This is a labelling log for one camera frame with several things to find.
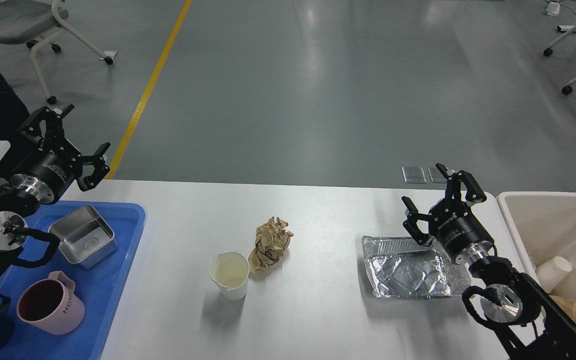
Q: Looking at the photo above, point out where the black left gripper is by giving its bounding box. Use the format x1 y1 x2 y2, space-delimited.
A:
9 104 111 205

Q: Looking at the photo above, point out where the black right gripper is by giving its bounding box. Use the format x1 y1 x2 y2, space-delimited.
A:
401 162 494 265

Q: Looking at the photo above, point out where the aluminium foil tray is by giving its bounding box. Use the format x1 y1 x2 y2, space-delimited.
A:
361 235 472 300

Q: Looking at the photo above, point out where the stainless steel rectangular tin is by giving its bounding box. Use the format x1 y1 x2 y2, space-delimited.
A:
48 205 119 270

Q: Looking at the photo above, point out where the pink HOME mug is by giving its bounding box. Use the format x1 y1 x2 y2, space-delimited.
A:
16 270 86 336

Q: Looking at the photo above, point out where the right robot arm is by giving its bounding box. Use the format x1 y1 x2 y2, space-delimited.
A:
402 162 576 360

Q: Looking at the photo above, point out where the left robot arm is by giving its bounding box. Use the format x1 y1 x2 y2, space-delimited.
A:
0 104 110 277

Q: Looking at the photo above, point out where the right floor socket plate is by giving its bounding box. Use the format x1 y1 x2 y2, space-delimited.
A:
427 165 455 183

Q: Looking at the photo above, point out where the floor socket plate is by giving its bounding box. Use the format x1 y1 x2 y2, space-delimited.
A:
401 165 428 184
427 165 455 183

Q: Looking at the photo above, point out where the left floor socket plate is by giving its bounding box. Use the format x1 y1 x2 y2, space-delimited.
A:
401 165 428 184

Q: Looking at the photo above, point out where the grey office chair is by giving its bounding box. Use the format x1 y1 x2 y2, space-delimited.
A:
0 0 115 105

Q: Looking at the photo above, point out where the paper cup in bin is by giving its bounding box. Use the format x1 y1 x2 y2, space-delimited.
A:
535 256 574 294

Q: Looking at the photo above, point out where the white plastic bin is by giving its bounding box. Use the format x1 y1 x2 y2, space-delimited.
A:
497 191 576 300

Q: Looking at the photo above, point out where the blue plastic tray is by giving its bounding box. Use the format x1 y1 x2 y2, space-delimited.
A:
0 202 146 360

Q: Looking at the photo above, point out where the crumpled brown paper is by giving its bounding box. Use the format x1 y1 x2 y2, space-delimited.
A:
247 216 294 275

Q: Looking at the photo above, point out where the white paper cup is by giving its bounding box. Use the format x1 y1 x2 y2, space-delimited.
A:
208 251 250 301

